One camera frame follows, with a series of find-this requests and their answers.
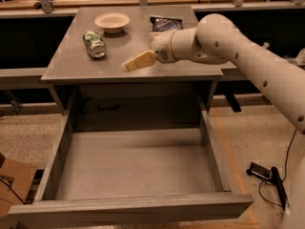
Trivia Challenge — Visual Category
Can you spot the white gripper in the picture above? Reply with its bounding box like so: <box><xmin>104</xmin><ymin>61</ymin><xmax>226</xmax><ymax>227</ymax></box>
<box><xmin>122</xmin><ymin>31</ymin><xmax>176</xmax><ymax>72</ymax></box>

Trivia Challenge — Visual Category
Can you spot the green soda can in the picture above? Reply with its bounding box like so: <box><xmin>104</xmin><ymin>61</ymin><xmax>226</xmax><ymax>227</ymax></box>
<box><xmin>83</xmin><ymin>31</ymin><xmax>106</xmax><ymax>58</ymax></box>

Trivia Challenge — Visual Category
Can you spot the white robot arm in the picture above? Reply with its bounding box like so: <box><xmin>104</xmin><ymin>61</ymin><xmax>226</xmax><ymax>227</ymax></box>
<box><xmin>122</xmin><ymin>13</ymin><xmax>305</xmax><ymax>133</ymax></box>

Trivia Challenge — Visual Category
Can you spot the grey drawer cabinet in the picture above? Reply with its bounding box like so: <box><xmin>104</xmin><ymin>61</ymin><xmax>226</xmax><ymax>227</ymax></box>
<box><xmin>41</xmin><ymin>7</ymin><xmax>221</xmax><ymax>132</ymax></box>

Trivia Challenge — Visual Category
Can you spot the open grey top drawer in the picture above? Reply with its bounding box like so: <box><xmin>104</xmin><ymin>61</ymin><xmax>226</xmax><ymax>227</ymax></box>
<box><xmin>9</xmin><ymin>95</ymin><xmax>253</xmax><ymax>229</ymax></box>

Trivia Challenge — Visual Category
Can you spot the dark blue chip bag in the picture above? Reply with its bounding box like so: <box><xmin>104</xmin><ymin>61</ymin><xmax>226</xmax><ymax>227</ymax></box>
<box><xmin>150</xmin><ymin>16</ymin><xmax>183</xmax><ymax>32</ymax></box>

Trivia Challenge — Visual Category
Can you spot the white paper bowl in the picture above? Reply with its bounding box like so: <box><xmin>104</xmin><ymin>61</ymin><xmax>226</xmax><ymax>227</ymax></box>
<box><xmin>94</xmin><ymin>12</ymin><xmax>130</xmax><ymax>33</ymax></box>

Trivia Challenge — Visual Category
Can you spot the grey long bench shelf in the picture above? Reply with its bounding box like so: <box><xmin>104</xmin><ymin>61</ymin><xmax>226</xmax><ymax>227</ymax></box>
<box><xmin>0</xmin><ymin>58</ymin><xmax>305</xmax><ymax>90</ymax></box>

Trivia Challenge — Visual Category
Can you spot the black power adapter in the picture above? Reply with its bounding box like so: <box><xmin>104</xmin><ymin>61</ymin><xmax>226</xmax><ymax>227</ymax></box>
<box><xmin>246</xmin><ymin>162</ymin><xmax>271</xmax><ymax>181</ymax></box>

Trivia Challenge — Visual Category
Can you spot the brown cardboard box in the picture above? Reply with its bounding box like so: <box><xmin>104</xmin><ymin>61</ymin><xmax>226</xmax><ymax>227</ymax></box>
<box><xmin>0</xmin><ymin>153</ymin><xmax>37</xmax><ymax>218</ymax></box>

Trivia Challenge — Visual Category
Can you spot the black cable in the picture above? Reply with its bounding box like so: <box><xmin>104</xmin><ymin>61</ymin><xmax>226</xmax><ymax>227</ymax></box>
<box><xmin>257</xmin><ymin>129</ymin><xmax>298</xmax><ymax>208</ymax></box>

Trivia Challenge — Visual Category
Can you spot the black floor rail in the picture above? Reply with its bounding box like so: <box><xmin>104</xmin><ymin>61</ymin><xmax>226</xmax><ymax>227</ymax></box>
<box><xmin>271</xmin><ymin>167</ymin><xmax>288</xmax><ymax>209</ymax></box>

